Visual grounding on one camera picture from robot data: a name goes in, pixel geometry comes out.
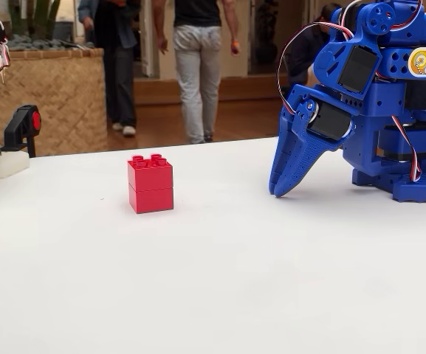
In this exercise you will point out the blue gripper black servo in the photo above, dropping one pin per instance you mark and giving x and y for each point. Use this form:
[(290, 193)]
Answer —
[(310, 153)]

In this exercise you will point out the red toy brick block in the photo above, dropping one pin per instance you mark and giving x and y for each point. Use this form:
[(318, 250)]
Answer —
[(150, 191)]

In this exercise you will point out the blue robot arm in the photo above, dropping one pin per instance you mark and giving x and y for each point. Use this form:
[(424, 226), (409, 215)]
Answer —
[(367, 136)]

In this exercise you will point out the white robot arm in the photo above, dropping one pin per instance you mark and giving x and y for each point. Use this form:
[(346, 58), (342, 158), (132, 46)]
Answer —
[(6, 164)]

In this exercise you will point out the crouching person in dark top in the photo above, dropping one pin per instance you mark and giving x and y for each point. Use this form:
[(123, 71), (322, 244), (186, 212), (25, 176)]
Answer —
[(305, 48)]

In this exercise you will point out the person in light jeans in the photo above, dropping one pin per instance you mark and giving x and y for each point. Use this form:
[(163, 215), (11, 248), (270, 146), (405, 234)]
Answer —
[(198, 73)]

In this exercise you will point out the person in dark clothes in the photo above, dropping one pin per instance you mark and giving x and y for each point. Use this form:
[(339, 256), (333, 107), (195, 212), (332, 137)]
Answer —
[(120, 73)]

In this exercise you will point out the woven wicker planter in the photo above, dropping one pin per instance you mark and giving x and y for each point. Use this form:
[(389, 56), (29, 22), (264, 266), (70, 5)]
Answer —
[(65, 96)]

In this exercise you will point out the black clamp with red knob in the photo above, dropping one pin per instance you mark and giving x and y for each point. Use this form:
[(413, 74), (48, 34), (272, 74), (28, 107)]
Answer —
[(17, 125)]

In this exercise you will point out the grey stones in planter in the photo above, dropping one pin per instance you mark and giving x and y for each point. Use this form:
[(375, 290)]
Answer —
[(35, 43)]

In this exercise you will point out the green plant stems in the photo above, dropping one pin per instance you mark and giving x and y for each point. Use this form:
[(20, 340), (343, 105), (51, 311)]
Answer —
[(39, 16)]

